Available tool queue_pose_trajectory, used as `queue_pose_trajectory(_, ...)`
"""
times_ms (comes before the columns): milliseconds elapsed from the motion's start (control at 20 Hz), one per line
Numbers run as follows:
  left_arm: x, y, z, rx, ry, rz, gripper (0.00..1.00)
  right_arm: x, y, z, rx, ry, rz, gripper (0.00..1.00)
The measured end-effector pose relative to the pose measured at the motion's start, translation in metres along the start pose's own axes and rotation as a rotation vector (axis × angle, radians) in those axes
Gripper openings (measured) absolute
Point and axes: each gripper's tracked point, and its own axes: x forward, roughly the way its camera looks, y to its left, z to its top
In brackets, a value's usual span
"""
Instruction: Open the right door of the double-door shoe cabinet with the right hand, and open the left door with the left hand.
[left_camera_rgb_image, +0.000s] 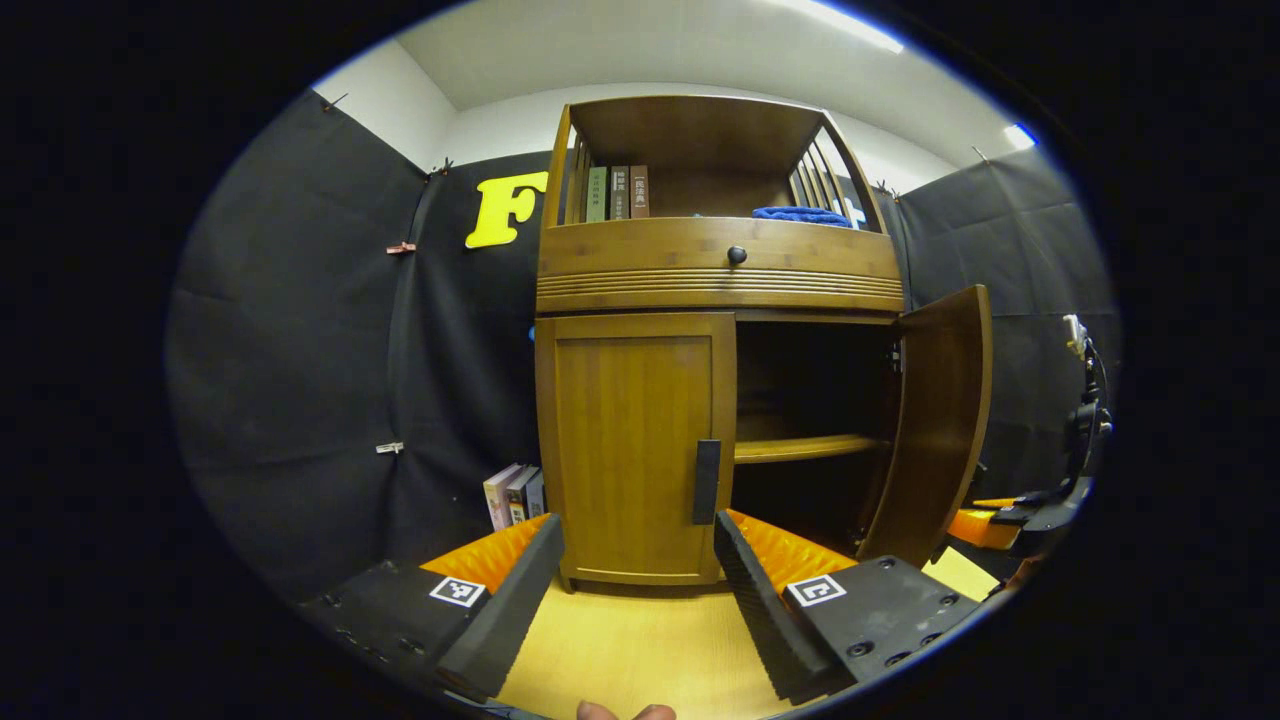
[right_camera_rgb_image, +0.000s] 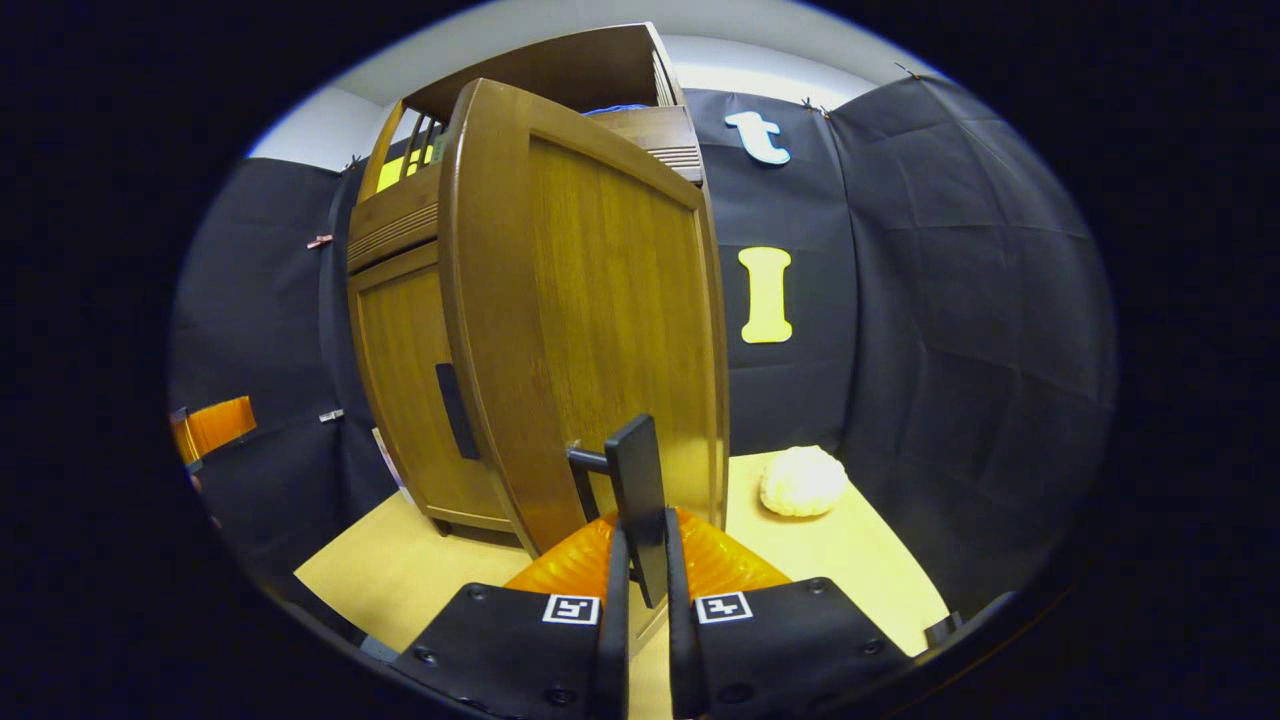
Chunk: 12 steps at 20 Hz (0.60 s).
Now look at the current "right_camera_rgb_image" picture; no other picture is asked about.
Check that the wooden shoe cabinet door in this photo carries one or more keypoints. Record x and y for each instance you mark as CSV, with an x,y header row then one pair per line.
x,y
600,300
400,380

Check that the blue folded towel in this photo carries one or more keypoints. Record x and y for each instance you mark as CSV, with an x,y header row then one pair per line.
x,y
620,107

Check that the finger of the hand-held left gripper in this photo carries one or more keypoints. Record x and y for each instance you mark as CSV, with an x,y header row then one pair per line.
x,y
183,440
222,425

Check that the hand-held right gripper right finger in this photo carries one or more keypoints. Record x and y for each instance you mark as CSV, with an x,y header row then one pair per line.
x,y
682,650

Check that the cream knitted ball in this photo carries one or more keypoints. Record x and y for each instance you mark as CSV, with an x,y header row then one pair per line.
x,y
803,482

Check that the wooden double-door shoe cabinet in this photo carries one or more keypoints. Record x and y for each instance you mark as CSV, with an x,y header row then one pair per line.
x,y
400,215

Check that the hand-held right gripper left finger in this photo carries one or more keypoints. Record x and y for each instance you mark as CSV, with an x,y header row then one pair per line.
x,y
612,650

